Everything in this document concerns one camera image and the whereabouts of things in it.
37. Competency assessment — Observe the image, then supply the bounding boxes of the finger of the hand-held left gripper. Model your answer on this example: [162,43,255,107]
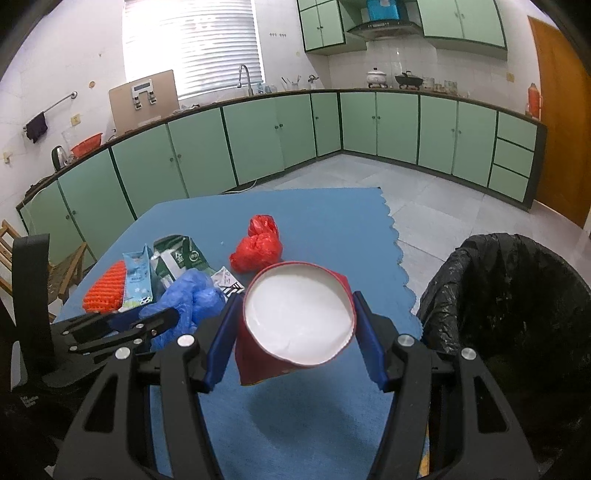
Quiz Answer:
[68,325,167,363]
[51,307,181,344]

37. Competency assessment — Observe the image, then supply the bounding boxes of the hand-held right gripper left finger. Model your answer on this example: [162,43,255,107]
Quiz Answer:
[53,293,243,480]

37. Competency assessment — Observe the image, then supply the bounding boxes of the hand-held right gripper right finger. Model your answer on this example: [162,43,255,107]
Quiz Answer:
[352,291,541,480]

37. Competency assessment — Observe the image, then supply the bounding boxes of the blue plastic glove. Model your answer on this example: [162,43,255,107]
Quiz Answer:
[139,269,227,354]

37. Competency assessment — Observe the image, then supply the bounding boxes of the red paper cup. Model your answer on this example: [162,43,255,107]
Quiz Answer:
[235,261,357,386]

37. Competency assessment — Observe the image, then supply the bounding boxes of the black lined trash bin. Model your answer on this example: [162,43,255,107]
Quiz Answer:
[417,233,591,480]

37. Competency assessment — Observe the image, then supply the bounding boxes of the orange foam fruit net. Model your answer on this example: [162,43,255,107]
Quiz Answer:
[83,261,127,315]

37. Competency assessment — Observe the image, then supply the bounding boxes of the wooden chair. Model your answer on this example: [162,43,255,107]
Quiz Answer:
[0,220,88,321]

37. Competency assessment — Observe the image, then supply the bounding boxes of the small white sachet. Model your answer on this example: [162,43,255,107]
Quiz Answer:
[211,266,245,296]

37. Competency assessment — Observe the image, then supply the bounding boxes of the light blue milk carton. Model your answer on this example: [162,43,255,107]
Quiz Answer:
[122,244,155,311]

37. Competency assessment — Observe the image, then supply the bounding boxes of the green milk carton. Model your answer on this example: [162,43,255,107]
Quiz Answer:
[152,234,215,289]

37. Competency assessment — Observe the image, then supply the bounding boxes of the red plastic bag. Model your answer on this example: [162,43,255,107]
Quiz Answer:
[229,213,283,274]

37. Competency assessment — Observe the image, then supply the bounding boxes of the blue foam mat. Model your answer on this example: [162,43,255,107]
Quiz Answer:
[53,187,423,480]

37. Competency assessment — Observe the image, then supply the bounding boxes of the red plastic basin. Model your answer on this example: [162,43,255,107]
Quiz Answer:
[70,133,103,155]

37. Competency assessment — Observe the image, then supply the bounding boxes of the dark hanging towel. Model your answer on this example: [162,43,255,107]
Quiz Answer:
[25,112,48,144]

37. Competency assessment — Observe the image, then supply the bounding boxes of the brown cardboard box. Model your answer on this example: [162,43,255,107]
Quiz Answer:
[109,70,180,132]

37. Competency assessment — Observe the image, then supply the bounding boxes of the green base cabinets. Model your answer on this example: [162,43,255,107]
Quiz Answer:
[16,89,548,259]

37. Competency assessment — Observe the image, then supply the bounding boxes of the closed wooden door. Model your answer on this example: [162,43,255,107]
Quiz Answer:
[527,16,591,229]

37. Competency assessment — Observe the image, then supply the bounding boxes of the orange thermos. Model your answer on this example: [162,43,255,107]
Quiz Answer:
[526,83,543,118]

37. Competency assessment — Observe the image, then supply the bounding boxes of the white window blind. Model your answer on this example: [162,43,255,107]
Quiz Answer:
[122,0,265,100]

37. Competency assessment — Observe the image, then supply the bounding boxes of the black range hood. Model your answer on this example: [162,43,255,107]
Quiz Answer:
[346,19,423,42]

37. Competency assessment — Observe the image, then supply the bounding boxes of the metal towel rail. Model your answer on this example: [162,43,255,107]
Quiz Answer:
[23,91,78,132]

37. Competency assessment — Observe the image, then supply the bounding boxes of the green wall cabinets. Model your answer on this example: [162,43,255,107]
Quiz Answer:
[298,0,509,58]

